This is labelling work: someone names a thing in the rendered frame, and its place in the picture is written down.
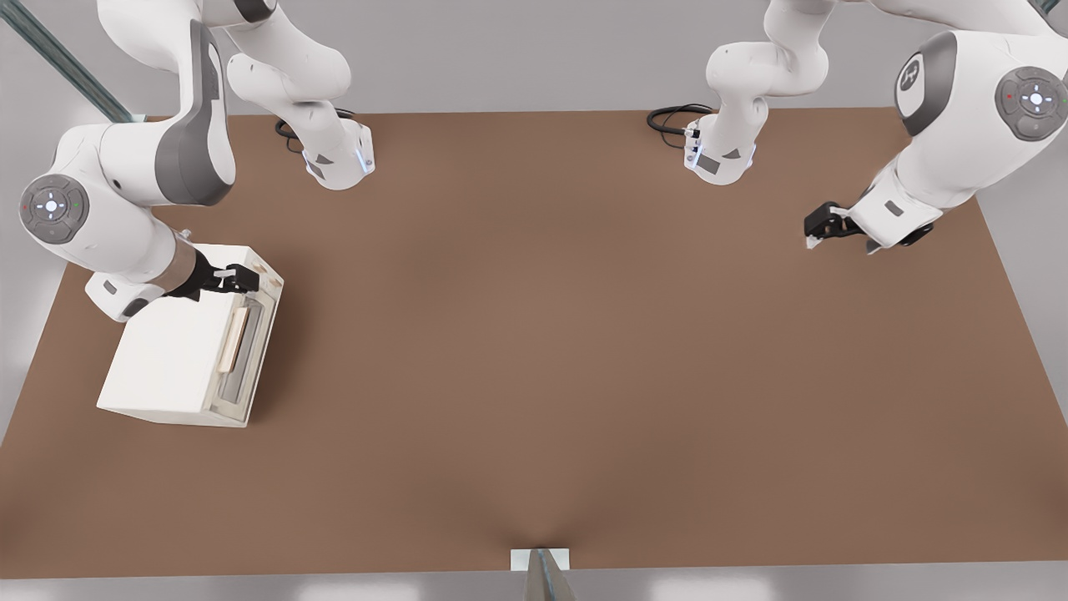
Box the black cable loop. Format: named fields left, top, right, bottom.
left=275, top=108, right=360, bottom=156
left=646, top=104, right=717, bottom=152

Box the silver frame post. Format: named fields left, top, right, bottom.
left=510, top=548, right=578, bottom=601
left=0, top=0, right=136, bottom=124

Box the oven door with pale handle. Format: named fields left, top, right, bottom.
left=209, top=292, right=279, bottom=420

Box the white oven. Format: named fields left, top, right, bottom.
left=97, top=244, right=285, bottom=429

